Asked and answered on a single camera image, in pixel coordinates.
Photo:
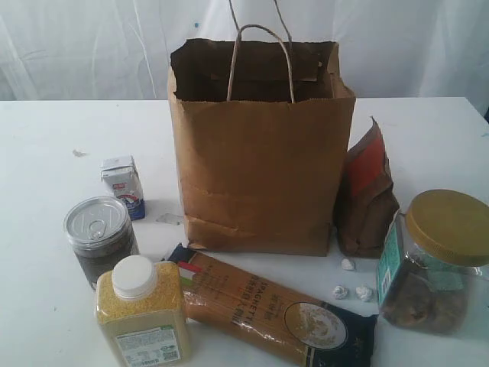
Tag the clear jar with gold lid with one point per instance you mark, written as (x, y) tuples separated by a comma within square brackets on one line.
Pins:
[(433, 261)]

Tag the spaghetti packet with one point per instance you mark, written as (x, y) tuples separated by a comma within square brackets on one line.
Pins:
[(284, 322)]

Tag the clear plastic scrap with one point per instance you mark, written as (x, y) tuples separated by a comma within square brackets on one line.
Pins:
[(170, 219)]

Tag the millet bottle with white cap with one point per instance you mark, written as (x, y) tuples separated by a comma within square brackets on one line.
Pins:
[(141, 312)]

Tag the crumpled foil ball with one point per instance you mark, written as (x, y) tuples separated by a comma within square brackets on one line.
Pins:
[(364, 293), (348, 264), (340, 292)]

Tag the large brown paper bag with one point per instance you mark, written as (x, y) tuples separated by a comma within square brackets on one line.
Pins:
[(261, 132)]

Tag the small milk carton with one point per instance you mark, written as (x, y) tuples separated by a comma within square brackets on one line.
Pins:
[(121, 178)]

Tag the dark can with pull-tab lid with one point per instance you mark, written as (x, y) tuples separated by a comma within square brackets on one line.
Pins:
[(101, 234)]

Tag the small brown coffee pouch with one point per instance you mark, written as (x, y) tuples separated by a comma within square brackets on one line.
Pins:
[(365, 204)]

